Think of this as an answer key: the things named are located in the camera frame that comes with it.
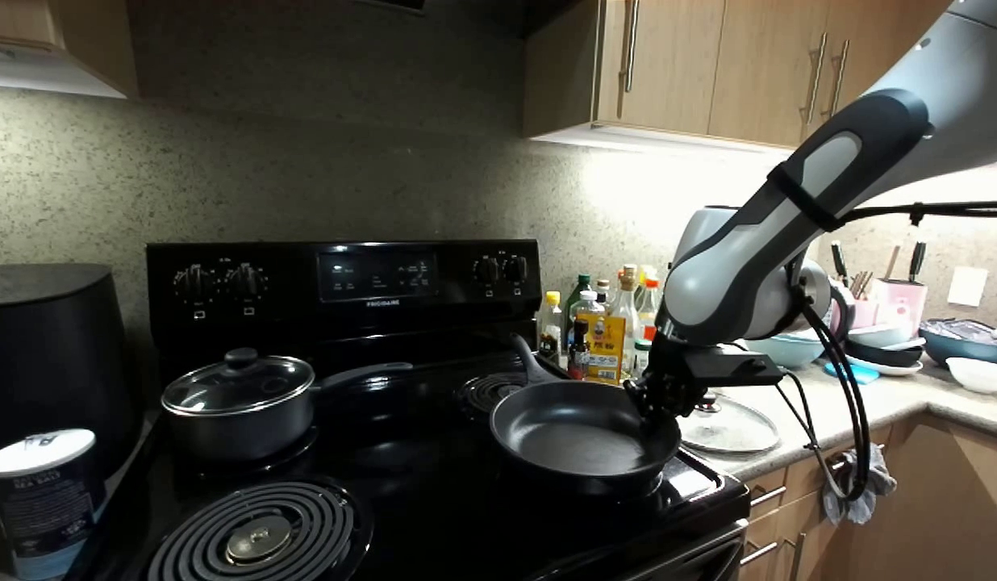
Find blue dish with food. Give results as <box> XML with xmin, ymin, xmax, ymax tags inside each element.
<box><xmin>920</xmin><ymin>312</ymin><xmax>997</xmax><ymax>372</ymax></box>

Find wooden base cabinet steel handles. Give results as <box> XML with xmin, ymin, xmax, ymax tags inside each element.
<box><xmin>733</xmin><ymin>405</ymin><xmax>997</xmax><ymax>581</ymax></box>

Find black electric stove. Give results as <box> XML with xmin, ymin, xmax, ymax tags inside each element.
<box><xmin>82</xmin><ymin>235</ymin><xmax>756</xmax><ymax>581</ymax></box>

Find white lidded canister blue label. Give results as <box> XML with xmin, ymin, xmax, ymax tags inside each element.
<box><xmin>0</xmin><ymin>426</ymin><xmax>108</xmax><ymax>581</ymax></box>

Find small yellow cap bottle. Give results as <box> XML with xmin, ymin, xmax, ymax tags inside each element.
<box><xmin>533</xmin><ymin>288</ymin><xmax>571</xmax><ymax>368</ymax></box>

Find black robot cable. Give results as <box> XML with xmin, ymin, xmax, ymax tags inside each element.
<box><xmin>782</xmin><ymin>196</ymin><xmax>997</xmax><ymax>507</ymax></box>

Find black saucepan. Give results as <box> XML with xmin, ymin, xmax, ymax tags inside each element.
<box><xmin>158</xmin><ymin>359</ymin><xmax>418</xmax><ymax>467</ymax></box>

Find dark electric kettle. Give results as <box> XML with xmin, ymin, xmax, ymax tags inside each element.
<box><xmin>799</xmin><ymin>268</ymin><xmax>859</xmax><ymax>348</ymax></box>

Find orange sauce bottle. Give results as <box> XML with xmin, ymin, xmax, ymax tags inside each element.
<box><xmin>637</xmin><ymin>277</ymin><xmax>669</xmax><ymax>348</ymax></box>

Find wooden wall cabinet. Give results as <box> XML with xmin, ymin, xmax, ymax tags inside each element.
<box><xmin>520</xmin><ymin>0</ymin><xmax>997</xmax><ymax>158</ymax></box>
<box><xmin>0</xmin><ymin>0</ymin><xmax>142</xmax><ymax>105</ymax></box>

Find large glass lid black knob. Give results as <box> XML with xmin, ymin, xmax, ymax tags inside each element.
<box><xmin>676</xmin><ymin>389</ymin><xmax>784</xmax><ymax>457</ymax></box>

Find yellow label bottle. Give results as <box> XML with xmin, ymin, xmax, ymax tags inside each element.
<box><xmin>576</xmin><ymin>288</ymin><xmax>634</xmax><ymax>380</ymax></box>

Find small coil burner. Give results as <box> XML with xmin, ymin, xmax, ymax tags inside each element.
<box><xmin>453</xmin><ymin>368</ymin><xmax>533</xmax><ymax>426</ymax></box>

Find black frying pan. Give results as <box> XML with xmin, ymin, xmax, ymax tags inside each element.
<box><xmin>489</xmin><ymin>337</ymin><xmax>685</xmax><ymax>500</ymax></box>

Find dark stacked plates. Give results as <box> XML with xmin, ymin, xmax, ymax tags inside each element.
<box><xmin>840</xmin><ymin>321</ymin><xmax>930</xmax><ymax>380</ymax></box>

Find green glass bottle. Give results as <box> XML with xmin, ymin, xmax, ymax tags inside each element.
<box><xmin>562</xmin><ymin>270</ymin><xmax>593</xmax><ymax>375</ymax></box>

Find clear glass bottle gold cap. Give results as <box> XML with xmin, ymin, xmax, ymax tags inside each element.
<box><xmin>609</xmin><ymin>264</ymin><xmax>643</xmax><ymax>348</ymax></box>

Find white bowl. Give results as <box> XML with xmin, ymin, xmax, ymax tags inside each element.
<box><xmin>942</xmin><ymin>354</ymin><xmax>997</xmax><ymax>397</ymax></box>

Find grey hanging towel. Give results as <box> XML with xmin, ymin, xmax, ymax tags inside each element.
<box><xmin>820</xmin><ymin>439</ymin><xmax>902</xmax><ymax>529</ymax></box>

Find teal flat pad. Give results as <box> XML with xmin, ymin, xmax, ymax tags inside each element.
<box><xmin>820</xmin><ymin>354</ymin><xmax>884</xmax><ymax>387</ymax></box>

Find white blank wall plate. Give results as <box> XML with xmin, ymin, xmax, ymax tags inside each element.
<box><xmin>947</xmin><ymin>264</ymin><xmax>995</xmax><ymax>309</ymax></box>

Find black air fryer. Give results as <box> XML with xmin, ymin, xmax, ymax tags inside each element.
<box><xmin>0</xmin><ymin>261</ymin><xmax>135</xmax><ymax>467</ymax></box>

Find light blue bowl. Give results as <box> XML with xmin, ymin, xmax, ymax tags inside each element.
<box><xmin>750</xmin><ymin>329</ymin><xmax>831</xmax><ymax>372</ymax></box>

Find pale knife block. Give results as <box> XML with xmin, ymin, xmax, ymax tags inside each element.
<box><xmin>866</xmin><ymin>273</ymin><xmax>932</xmax><ymax>337</ymax></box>

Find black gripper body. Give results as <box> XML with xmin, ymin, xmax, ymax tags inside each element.
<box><xmin>637</xmin><ymin>332</ymin><xmax>718</xmax><ymax>417</ymax></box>

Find large coil burner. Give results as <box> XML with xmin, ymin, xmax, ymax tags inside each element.
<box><xmin>142</xmin><ymin>477</ymin><xmax>361</xmax><ymax>581</ymax></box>

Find black handled knife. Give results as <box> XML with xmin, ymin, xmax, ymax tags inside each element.
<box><xmin>825</xmin><ymin>241</ymin><xmax>852</xmax><ymax>291</ymax></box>
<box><xmin>907</xmin><ymin>238</ymin><xmax>932</xmax><ymax>288</ymax></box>

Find small jar green cap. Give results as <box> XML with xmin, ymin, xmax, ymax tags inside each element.
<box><xmin>627</xmin><ymin>337</ymin><xmax>657</xmax><ymax>387</ymax></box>

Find small glass saucepan lid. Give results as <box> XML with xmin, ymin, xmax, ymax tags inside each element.
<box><xmin>158</xmin><ymin>344</ymin><xmax>319</xmax><ymax>423</ymax></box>

